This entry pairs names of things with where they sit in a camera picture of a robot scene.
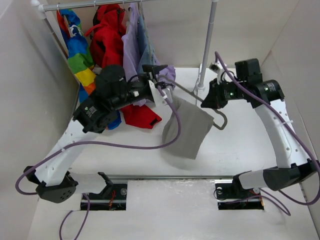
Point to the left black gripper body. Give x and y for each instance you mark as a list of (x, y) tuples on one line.
[(139, 89)]

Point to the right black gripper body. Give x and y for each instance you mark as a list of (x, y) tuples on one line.
[(224, 92)]

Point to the grey hanger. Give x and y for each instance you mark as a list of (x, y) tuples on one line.
[(225, 119)]

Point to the grey trousers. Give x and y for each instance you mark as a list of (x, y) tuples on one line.
[(195, 125)]

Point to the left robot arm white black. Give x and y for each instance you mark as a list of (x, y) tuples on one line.
[(113, 91)]

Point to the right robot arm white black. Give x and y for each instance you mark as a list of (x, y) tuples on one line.
[(293, 163)]

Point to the blue denim shorts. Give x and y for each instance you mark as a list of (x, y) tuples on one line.
[(146, 50)]

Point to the lilac shirt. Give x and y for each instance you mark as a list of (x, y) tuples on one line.
[(131, 54)]

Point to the red jacket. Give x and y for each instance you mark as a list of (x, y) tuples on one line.
[(107, 48)]

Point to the rainbow striped garment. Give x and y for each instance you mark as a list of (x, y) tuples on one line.
[(79, 57)]

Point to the white clothes rack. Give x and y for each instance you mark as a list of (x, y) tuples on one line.
[(177, 29)]

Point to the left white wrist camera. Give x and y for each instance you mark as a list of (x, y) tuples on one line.
[(157, 98)]

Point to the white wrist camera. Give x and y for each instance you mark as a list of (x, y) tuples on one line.
[(217, 68), (157, 98)]

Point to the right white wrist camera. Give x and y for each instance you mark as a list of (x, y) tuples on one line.
[(217, 68)]

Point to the aluminium table rail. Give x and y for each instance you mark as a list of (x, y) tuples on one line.
[(114, 177)]

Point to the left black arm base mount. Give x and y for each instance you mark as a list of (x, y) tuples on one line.
[(102, 193)]

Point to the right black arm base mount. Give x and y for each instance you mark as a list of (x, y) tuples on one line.
[(230, 200)]

